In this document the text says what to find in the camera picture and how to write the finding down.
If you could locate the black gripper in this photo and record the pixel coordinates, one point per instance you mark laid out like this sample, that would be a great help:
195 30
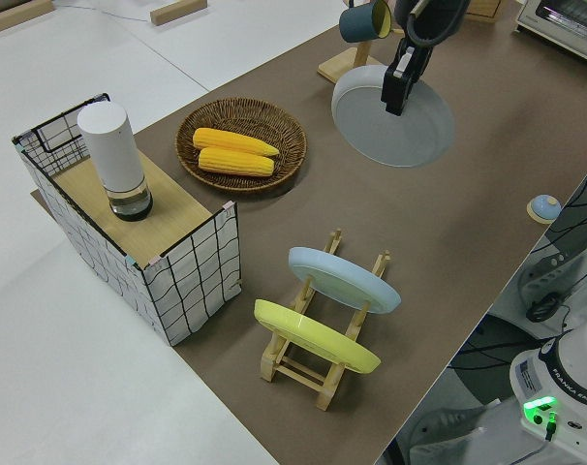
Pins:
417 55

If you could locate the gray plate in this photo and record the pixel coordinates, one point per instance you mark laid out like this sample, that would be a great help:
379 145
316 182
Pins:
371 126

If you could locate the light blue plate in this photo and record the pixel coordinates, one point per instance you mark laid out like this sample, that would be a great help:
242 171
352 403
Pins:
342 281

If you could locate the yellow plate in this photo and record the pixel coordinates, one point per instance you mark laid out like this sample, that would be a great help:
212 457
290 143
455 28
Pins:
313 334

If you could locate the wooden plate rack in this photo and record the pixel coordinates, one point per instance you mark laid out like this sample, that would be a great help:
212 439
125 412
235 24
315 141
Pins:
298 375

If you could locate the wooden mug stand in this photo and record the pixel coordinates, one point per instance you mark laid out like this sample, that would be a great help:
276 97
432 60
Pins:
339 65

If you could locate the teal mug yellow inside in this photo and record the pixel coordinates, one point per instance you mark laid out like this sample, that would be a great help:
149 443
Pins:
356 24

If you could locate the wooden drawer box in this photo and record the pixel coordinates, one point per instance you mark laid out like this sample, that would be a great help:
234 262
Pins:
485 7

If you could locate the brown table mat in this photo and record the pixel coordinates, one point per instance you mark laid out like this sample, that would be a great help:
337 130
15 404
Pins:
468 218

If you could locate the yellow corn cob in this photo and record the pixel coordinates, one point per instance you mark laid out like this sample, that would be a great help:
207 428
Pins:
230 140
235 162

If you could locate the white toaster oven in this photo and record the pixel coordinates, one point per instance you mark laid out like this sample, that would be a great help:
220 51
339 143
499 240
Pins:
565 24

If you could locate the blue call bell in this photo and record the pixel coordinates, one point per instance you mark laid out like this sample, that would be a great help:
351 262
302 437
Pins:
544 207

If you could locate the brown wicker basket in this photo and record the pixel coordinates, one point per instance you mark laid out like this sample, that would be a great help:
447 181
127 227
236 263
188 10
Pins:
192 160

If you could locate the wooden block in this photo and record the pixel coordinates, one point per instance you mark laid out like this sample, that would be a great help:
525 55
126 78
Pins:
17 14
177 12

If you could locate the white cylindrical grinder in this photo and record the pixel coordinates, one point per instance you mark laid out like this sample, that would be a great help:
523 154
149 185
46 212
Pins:
114 150

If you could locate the green lit plug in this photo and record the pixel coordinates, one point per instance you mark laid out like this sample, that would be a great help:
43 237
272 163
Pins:
540 407

